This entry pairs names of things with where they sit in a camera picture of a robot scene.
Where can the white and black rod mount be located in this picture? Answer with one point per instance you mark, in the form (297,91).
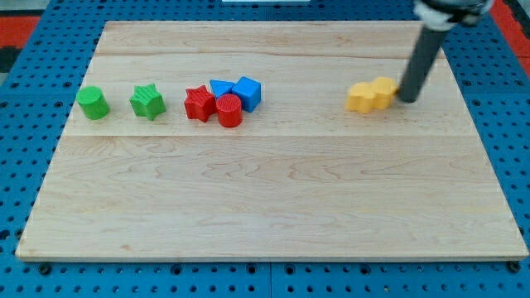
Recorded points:
(443,15)

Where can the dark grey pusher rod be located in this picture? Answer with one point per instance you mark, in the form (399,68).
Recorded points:
(419,65)

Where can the yellow hexagon block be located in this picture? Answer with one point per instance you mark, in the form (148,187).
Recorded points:
(384,89)

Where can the yellow star block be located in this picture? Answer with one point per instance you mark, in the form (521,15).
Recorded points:
(360,98)

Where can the blue cube block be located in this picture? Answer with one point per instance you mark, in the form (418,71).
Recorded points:
(249,91)

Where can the red cylinder block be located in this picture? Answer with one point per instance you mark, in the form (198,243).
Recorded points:
(229,110)

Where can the blue triangle block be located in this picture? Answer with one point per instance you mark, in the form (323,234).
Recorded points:
(221,87)

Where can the red star block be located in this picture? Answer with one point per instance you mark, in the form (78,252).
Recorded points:
(199,103)

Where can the wooden board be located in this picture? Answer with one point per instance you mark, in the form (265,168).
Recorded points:
(300,179)

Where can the green star block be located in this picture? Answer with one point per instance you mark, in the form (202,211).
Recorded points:
(147,102)

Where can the green cylinder block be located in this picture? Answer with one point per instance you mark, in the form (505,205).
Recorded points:
(92,102)

